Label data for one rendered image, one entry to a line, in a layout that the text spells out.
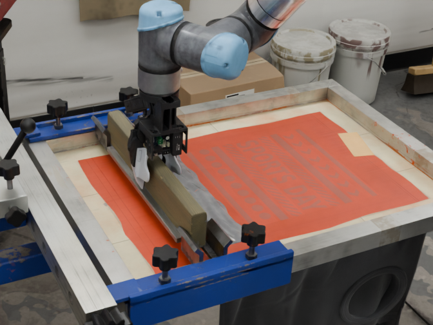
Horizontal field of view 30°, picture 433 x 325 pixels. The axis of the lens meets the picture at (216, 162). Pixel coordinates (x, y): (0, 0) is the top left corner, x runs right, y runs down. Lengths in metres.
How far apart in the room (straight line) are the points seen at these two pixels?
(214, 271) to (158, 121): 0.28
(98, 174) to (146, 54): 0.38
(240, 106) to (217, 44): 0.60
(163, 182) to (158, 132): 0.10
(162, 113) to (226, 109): 0.50
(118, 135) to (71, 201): 0.19
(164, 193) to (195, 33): 0.31
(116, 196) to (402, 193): 0.58
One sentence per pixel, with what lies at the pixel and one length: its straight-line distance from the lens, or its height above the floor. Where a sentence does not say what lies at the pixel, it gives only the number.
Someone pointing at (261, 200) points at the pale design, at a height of 0.96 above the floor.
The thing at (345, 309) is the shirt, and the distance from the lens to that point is 1.70.
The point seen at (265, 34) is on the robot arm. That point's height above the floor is 1.32.
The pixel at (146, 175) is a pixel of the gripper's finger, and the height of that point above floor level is 1.05.
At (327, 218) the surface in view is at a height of 0.95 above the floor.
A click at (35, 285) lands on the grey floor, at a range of 2.90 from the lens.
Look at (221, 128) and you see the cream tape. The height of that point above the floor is 0.96.
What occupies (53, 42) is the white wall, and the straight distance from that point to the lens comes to 3.61.
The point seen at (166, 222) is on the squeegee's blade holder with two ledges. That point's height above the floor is 1.00.
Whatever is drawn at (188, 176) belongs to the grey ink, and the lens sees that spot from 1.66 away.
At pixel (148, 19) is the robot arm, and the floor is 1.35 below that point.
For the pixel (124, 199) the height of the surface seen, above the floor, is 0.96.
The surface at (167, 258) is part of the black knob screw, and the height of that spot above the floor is 1.06.
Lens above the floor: 1.84
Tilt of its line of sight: 31 degrees down
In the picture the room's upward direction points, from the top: 3 degrees clockwise
